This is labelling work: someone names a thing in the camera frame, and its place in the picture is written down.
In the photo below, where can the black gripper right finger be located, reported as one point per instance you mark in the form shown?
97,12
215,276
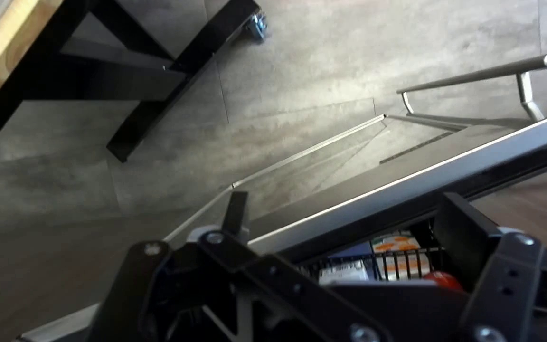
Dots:
513,285

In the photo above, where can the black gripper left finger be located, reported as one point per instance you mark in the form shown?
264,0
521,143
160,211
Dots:
160,297

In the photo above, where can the red topped container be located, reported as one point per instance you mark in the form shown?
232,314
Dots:
443,279

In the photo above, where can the orange white can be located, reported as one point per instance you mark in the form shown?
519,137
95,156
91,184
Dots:
399,255

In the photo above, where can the table caster wheel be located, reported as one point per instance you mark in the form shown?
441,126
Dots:
257,27

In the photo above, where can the wooden frame tray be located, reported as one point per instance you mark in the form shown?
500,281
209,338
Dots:
128,69

